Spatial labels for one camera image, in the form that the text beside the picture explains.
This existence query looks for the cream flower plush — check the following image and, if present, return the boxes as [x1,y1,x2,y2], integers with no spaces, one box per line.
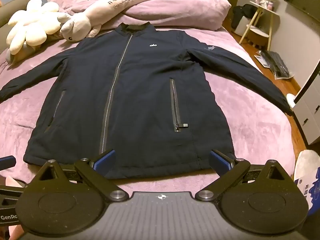
[5,0,73,61]

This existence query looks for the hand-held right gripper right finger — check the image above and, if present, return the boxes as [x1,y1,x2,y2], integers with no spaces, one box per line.
[194,150,288,202]

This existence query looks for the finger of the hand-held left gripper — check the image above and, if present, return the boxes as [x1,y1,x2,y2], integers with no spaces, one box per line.
[0,156,16,172]

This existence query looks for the white bag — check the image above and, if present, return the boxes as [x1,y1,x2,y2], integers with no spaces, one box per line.
[295,149,320,180]

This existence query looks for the dark garment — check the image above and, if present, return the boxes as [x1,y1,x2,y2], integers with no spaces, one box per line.
[231,4,258,29]

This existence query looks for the navy zip jacket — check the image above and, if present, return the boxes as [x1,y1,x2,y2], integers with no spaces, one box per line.
[0,22,293,179]

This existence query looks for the white side table wooden legs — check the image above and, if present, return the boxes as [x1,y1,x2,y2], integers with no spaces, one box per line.
[239,1,280,51]

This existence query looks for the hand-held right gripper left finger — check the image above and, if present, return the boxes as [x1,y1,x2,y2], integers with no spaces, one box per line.
[37,149,128,203]

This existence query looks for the small white round object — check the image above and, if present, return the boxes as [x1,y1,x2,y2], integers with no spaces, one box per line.
[286,93,298,108]

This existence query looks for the long white rabbit plush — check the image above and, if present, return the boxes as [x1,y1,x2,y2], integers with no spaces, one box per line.
[57,0,161,42]

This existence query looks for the purple bed sheet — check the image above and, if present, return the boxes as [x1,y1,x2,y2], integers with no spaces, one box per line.
[0,27,303,240]

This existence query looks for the purple duvet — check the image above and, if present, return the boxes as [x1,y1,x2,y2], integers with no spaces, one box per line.
[51,0,232,31]

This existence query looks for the black plastic packets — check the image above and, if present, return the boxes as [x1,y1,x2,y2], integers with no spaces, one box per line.
[254,50,297,80]

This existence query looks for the blue printed bag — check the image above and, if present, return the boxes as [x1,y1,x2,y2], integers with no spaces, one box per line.
[295,166,320,218]

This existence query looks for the white round stool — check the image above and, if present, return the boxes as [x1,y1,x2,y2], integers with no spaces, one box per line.
[246,26,272,48]

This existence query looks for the grey headboard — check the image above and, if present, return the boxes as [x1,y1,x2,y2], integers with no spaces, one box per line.
[0,0,33,28]

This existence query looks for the white drawer cabinet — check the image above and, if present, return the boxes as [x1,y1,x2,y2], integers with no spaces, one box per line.
[291,60,320,145]

